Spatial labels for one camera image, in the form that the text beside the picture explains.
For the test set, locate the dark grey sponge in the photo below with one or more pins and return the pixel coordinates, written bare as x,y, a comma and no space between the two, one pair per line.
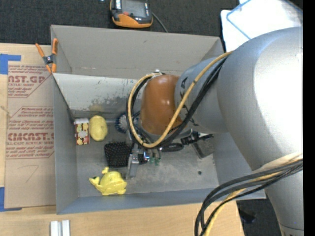
204,149

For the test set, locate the yellow toy lemon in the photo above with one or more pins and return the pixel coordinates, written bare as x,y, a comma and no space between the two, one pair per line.
98,128

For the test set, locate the yellow toy whale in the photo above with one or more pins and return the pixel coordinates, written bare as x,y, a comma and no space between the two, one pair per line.
112,182

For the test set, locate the blue and white brush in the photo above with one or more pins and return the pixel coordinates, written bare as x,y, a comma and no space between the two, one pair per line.
121,124

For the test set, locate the red and yellow small box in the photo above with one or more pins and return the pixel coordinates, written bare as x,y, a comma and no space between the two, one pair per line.
82,131

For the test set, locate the grey metal bin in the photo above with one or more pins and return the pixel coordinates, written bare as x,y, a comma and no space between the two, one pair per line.
103,53

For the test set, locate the brown cardboard board, red print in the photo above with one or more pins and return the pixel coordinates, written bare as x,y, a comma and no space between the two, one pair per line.
29,122

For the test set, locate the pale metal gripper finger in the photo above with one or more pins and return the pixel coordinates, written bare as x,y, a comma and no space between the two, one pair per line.
132,169

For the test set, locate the black cylinder on white bracket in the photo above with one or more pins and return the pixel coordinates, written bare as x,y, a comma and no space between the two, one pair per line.
189,139

